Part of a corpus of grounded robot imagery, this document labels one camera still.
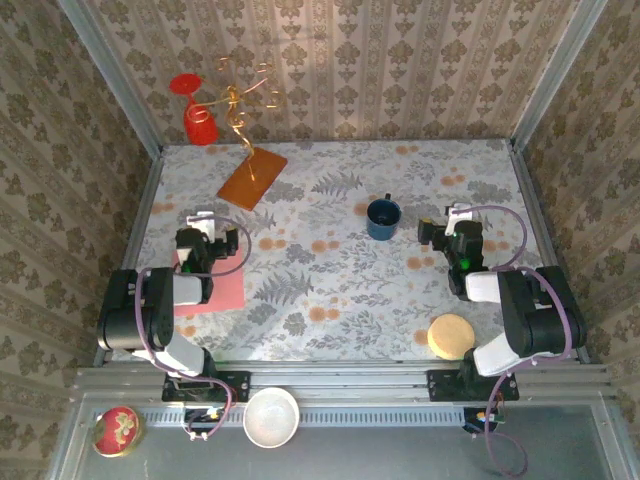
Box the floral table mat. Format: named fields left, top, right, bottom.
left=110, top=139, right=574, bottom=362

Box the red round embroidered tin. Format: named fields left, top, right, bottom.
left=92, top=405, right=146, bottom=458

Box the small black controller board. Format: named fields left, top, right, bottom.
left=182, top=406, right=227, bottom=436
left=462, top=406, right=507, bottom=436

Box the aluminium frame post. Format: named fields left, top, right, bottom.
left=56, top=0, right=164, bottom=157
left=509, top=0, right=610, bottom=147

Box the grey metal shelf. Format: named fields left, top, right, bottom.
left=47, top=394, right=640, bottom=480

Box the long aluminium frame rail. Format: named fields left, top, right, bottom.
left=73, top=360, right=615, bottom=401

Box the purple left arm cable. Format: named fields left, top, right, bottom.
left=133, top=215, right=253, bottom=442

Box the round yellow sponge disc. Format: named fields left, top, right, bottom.
left=427, top=313, right=475, bottom=360

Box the red plastic wine glass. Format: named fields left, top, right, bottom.
left=168, top=73, right=220, bottom=147

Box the aluminium side rail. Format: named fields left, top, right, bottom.
left=93, top=144, right=165, bottom=366
left=507, top=139, right=592, bottom=364

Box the grey slotted cable duct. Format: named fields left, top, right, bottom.
left=99, top=404, right=467, bottom=429

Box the gold wire tree, wooden base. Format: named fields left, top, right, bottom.
left=213, top=54, right=290, bottom=213

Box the white bowl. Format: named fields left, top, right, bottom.
left=242, top=387, right=301, bottom=449

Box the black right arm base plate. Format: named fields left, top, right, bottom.
left=426, top=368, right=520, bottom=403

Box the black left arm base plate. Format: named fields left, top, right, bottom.
left=161, top=370, right=251, bottom=403

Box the pink cloth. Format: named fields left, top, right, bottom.
left=172, top=248, right=246, bottom=317

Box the dark blue mug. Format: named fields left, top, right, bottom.
left=366, top=193, right=403, bottom=242

